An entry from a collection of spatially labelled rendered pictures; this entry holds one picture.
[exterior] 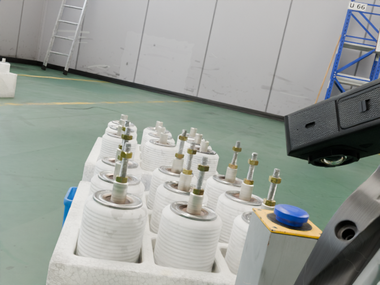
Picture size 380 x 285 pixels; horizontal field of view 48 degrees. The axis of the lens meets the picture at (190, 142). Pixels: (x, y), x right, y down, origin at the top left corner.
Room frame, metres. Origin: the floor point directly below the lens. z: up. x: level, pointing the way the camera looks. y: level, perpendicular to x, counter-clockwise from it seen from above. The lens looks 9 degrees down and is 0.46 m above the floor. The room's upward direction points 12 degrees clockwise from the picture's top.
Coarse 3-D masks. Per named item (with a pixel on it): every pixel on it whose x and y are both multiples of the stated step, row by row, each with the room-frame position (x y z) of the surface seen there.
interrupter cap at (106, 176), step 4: (100, 172) 0.73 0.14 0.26; (104, 172) 0.74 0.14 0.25; (108, 172) 0.74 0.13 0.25; (112, 172) 0.75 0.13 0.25; (100, 176) 0.71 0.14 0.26; (104, 176) 0.71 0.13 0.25; (108, 176) 0.72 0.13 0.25; (112, 176) 0.73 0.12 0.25; (128, 176) 0.75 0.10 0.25; (132, 176) 0.75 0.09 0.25; (136, 176) 0.75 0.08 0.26; (104, 180) 0.70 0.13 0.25; (108, 180) 0.69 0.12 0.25; (112, 180) 0.70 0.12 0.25; (128, 180) 0.73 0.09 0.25; (132, 180) 0.72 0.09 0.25; (136, 180) 0.73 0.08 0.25; (128, 184) 0.70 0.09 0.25; (132, 184) 0.70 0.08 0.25; (136, 184) 0.71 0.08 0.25
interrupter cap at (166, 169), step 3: (159, 168) 0.86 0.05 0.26; (162, 168) 0.87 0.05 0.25; (165, 168) 0.87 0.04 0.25; (168, 168) 0.88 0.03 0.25; (171, 168) 0.89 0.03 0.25; (162, 171) 0.84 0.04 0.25; (165, 171) 0.84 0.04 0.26; (168, 171) 0.85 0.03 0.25; (168, 174) 0.83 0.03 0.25; (171, 174) 0.83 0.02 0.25; (174, 174) 0.83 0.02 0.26; (177, 174) 0.84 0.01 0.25; (192, 174) 0.86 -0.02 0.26; (192, 177) 0.85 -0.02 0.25
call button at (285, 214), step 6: (282, 204) 0.49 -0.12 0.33; (276, 210) 0.47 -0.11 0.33; (282, 210) 0.47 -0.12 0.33; (288, 210) 0.47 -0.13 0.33; (294, 210) 0.47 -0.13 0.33; (300, 210) 0.48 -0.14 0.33; (276, 216) 0.48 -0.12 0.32; (282, 216) 0.46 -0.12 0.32; (288, 216) 0.46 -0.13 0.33; (294, 216) 0.46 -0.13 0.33; (300, 216) 0.46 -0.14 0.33; (306, 216) 0.47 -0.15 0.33; (282, 222) 0.47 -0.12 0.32; (288, 222) 0.46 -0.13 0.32; (294, 222) 0.46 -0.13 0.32; (300, 222) 0.46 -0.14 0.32
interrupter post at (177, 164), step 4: (176, 160) 0.86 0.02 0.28; (180, 160) 0.86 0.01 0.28; (172, 164) 0.86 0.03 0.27; (176, 164) 0.86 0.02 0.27; (180, 164) 0.86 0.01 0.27; (172, 168) 0.86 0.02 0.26; (176, 168) 0.86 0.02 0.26; (180, 168) 0.86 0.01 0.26; (172, 172) 0.86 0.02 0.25; (176, 172) 0.86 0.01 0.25; (180, 172) 0.86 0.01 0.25
